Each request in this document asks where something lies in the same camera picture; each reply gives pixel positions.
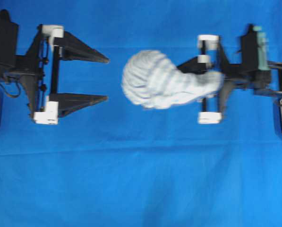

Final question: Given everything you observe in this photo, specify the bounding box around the blue table cloth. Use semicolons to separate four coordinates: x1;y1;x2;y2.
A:
0;0;282;227

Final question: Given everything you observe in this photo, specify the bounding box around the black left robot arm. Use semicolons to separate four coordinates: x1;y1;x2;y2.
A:
0;9;110;125

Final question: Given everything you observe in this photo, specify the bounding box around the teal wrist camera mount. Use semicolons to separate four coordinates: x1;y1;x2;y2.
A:
253;26;270;71

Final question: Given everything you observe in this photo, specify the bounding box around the white striped towel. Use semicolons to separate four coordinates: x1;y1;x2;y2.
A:
121;50;223;109

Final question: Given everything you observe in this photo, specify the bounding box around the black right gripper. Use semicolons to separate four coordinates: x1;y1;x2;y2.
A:
176;24;271;124

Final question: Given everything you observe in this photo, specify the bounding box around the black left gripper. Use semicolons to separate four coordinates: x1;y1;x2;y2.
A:
15;25;110;124

